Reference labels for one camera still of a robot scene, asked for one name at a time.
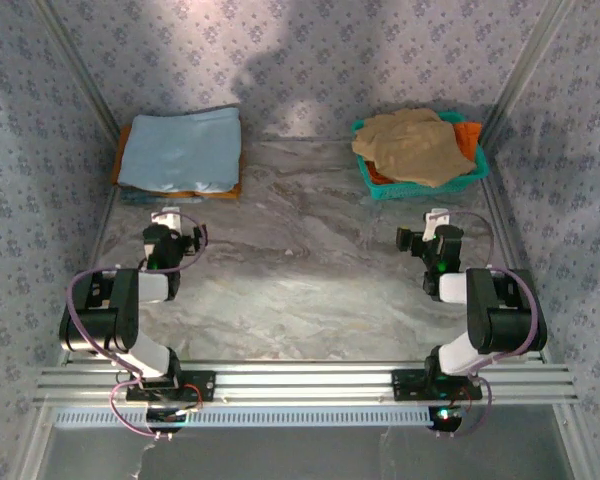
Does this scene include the teal plastic basket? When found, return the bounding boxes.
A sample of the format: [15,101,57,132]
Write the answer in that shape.
[350,110,491,202]

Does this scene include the black right controller board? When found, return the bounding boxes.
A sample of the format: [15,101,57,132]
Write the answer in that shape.
[428,404,466,434]

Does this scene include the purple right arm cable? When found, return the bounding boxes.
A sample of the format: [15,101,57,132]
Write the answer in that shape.
[429,209,541,441]

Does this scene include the black left controller board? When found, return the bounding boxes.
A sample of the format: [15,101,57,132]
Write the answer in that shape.
[144,405,189,434]

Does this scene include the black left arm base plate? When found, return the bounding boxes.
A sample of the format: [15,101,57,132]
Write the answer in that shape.
[125,370,217,403]

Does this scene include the crumpled orange trousers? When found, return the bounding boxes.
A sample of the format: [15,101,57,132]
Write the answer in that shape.
[364,119,484,186]

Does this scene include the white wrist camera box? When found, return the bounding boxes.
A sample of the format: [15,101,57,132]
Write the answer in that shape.
[150,206,182,229]
[423,207,451,232]

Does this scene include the teal folded trousers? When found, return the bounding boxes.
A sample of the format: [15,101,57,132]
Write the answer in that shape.
[119,187,206,206]

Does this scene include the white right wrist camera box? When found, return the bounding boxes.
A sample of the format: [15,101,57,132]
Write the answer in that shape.
[423,207,451,232]

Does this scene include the black controller board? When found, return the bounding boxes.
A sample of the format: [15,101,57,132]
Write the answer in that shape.
[144,405,189,434]
[428,404,466,434]

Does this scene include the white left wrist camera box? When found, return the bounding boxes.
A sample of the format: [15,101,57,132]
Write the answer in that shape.
[150,206,182,229]

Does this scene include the aluminium mounting rail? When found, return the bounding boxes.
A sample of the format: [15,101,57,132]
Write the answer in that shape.
[34,360,580,407]

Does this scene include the light blue folded trousers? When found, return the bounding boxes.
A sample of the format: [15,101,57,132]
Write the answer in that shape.
[117,106,244,195]

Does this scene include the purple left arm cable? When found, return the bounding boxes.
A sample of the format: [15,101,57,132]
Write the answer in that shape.
[65,209,211,442]

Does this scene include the tan trousers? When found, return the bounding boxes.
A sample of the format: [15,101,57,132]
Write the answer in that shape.
[352,108,479,189]

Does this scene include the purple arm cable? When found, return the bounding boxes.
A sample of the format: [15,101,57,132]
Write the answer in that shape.
[429,209,541,441]
[65,209,211,442]

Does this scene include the aluminium frame post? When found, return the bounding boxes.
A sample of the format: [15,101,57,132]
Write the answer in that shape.
[32,0,124,144]
[479,0,579,146]

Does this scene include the orange folded trousers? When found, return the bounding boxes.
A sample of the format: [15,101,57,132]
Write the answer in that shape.
[110,124,244,201]

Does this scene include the floral backdrop cloth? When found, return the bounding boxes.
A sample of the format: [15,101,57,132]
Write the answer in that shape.
[0,0,600,480]

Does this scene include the aluminium table side rail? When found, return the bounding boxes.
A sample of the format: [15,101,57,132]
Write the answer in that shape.
[479,177,551,364]
[59,184,119,364]

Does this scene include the thin red wire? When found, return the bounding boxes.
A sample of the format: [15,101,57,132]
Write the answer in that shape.
[178,383,205,413]
[447,387,475,414]

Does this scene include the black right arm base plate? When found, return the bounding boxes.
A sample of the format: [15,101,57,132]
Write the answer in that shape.
[391,368,483,402]

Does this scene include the white slotted cable duct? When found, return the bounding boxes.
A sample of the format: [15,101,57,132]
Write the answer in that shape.
[53,404,439,430]

